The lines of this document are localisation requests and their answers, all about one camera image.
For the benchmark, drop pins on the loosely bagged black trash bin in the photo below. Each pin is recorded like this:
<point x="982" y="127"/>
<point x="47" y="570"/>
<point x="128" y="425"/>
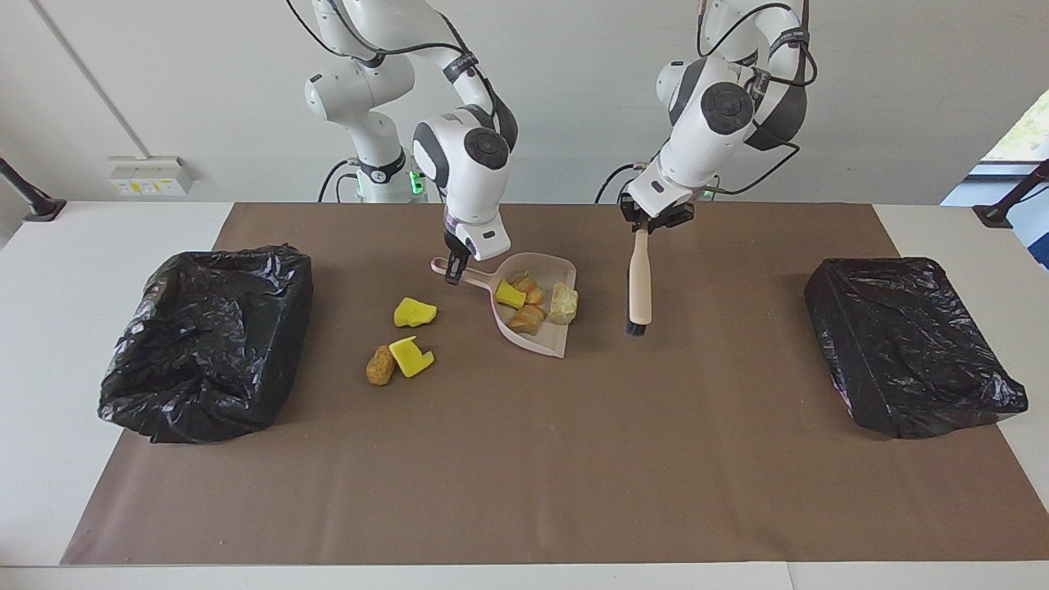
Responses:
<point x="205" y="352"/>

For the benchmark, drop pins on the brown paper table mat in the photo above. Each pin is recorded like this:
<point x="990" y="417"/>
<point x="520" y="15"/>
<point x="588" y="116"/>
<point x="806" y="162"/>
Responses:
<point x="524" y="516"/>

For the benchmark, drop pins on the small yellow sponge piece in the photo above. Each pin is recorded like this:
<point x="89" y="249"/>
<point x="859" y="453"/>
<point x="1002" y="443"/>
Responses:
<point x="508" y="293"/>

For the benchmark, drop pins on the pale green rock-like chunk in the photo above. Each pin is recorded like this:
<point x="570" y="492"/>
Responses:
<point x="563" y="303"/>

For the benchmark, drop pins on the tightly bagged black trash bin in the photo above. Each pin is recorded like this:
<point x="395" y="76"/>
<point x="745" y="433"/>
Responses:
<point x="901" y="352"/>

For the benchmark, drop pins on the yellow sponge piece green edge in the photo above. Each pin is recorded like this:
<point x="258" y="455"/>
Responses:
<point x="408" y="356"/>

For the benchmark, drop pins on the brown lumpy nugget piece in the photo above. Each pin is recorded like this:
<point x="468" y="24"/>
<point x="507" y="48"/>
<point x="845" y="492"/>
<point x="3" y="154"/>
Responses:
<point x="380" y="366"/>

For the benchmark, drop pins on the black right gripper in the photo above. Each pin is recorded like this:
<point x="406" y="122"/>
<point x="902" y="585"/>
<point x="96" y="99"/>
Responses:
<point x="452" y="242"/>

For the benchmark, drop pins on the beige hand brush black bristles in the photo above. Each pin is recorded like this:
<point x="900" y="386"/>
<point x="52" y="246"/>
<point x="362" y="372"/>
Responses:
<point x="640" y="279"/>

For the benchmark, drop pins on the orange striped toy croissant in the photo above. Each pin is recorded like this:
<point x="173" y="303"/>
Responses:
<point x="527" y="319"/>
<point x="529" y="289"/>

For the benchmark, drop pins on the window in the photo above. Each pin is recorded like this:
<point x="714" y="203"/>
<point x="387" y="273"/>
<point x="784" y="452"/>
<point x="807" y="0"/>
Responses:
<point x="1028" y="135"/>

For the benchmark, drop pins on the flat yellow sponge piece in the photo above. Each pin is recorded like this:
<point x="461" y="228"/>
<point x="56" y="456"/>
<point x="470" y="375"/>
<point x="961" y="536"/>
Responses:
<point x="414" y="312"/>

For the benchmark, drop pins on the white wall power outlet box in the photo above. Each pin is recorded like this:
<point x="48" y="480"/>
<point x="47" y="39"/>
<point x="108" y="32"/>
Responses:
<point x="147" y="176"/>

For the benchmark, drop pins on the black camera stand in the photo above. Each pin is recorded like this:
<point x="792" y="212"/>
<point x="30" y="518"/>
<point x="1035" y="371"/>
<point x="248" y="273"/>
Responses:
<point x="996" y="215"/>
<point x="41" y="209"/>

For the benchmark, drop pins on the beige plastic dustpan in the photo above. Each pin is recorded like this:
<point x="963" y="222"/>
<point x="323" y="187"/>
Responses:
<point x="533" y="264"/>

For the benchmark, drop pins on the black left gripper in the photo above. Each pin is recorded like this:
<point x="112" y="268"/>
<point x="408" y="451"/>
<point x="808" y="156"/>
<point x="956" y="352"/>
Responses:
<point x="647" y="223"/>

